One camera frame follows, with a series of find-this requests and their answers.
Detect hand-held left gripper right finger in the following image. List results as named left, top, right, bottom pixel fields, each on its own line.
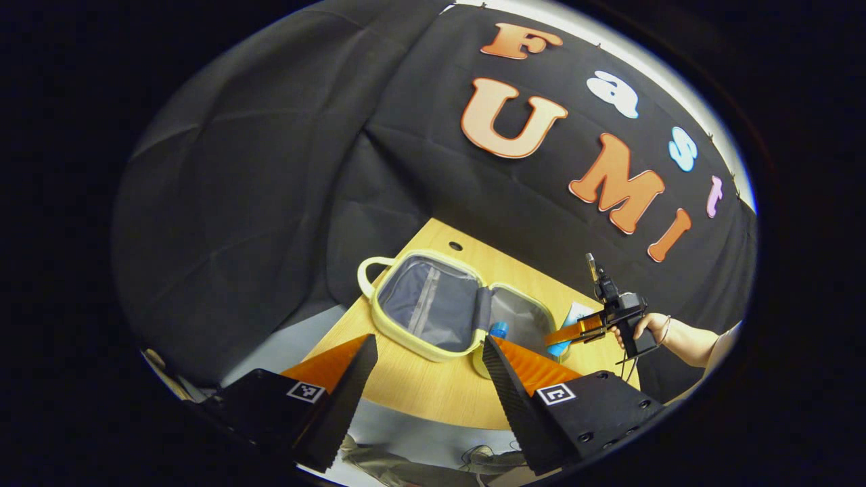
left=482, top=335, right=667, bottom=476

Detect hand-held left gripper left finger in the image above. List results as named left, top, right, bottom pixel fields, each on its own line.
left=196, top=333, right=380, bottom=474

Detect white and blue tube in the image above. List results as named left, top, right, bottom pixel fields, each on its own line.
left=547, top=301, right=596, bottom=358

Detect pale yellow suitcase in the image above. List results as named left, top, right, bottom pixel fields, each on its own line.
left=357, top=249, right=572, bottom=379

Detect grey trousers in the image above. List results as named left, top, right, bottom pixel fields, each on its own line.
left=338, top=436, right=535, bottom=487

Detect white shirt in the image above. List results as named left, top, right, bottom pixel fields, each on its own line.
left=704, top=321, right=745, bottom=379

